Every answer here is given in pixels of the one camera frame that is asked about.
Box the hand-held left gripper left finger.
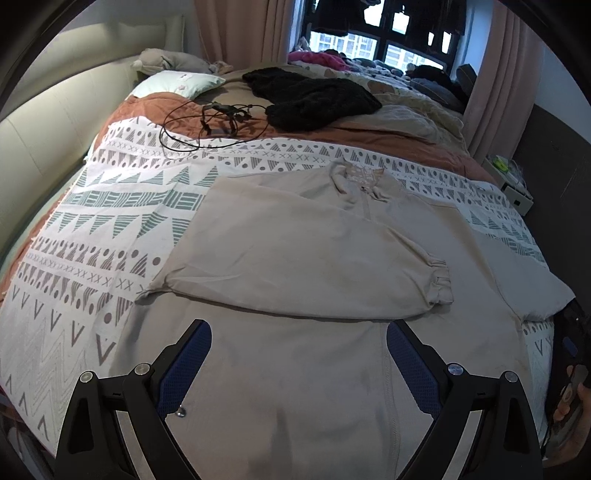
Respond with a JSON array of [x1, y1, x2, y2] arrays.
[[54, 318, 213, 480]]

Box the beige long-sleeved garment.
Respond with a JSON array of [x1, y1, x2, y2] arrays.
[[108, 159, 576, 480]]

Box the rust brown quilt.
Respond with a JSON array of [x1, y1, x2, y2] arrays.
[[0, 90, 502, 296]]

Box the pink clothes pile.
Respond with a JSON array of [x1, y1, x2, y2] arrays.
[[288, 48, 354, 71]]

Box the pale green pillow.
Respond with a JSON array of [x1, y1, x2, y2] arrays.
[[134, 70, 226, 99]]

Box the white geometric patterned blanket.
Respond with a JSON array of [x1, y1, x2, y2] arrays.
[[0, 115, 555, 462]]

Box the black knit garment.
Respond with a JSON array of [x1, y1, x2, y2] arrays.
[[242, 67, 383, 131]]

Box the black framed window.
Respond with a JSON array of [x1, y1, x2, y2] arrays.
[[300, 0, 468, 71]]

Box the pink curtain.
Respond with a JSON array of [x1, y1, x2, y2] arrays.
[[194, 0, 306, 64], [462, 4, 544, 158]]

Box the black cable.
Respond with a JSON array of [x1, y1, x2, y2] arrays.
[[159, 99, 269, 155]]

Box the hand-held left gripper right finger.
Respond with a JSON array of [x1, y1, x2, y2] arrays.
[[386, 318, 542, 480]]

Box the grey stuffed toy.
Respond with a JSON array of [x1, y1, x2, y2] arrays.
[[134, 48, 219, 75]]

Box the hanging dark clothes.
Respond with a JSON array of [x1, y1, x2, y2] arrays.
[[313, 0, 467, 52]]

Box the dark clothes pile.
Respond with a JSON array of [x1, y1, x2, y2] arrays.
[[406, 65, 467, 112]]

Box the white nightstand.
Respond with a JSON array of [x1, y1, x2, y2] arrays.
[[482, 154, 535, 216]]

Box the dark chair back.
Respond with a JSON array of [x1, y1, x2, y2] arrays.
[[456, 64, 477, 95]]

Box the person's right hand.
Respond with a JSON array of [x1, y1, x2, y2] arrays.
[[553, 382, 591, 468]]

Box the beige upholstered headboard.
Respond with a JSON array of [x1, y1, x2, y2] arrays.
[[0, 14, 185, 278]]

